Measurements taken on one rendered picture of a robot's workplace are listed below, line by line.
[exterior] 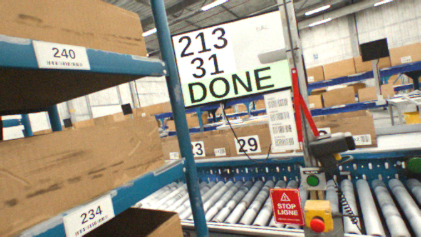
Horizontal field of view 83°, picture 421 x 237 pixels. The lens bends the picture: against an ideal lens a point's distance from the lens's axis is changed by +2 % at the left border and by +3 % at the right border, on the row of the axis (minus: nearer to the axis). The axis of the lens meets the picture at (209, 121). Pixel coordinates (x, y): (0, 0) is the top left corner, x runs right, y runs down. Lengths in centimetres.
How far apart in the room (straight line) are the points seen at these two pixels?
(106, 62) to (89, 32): 6
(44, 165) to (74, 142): 5
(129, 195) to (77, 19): 27
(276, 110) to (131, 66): 54
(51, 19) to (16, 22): 4
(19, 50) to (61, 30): 9
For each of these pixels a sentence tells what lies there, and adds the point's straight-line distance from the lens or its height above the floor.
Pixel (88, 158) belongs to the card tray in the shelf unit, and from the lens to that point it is 38.
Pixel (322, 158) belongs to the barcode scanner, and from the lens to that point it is 78.
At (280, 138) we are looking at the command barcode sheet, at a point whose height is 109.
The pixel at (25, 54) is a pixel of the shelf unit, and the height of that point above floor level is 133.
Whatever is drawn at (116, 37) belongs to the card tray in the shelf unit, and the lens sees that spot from 46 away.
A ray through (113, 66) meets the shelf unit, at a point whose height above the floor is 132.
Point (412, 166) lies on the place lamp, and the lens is 141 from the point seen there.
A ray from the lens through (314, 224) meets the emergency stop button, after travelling 80.
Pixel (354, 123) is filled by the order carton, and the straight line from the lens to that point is 142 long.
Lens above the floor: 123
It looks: 3 degrees down
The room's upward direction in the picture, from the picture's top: 11 degrees counter-clockwise
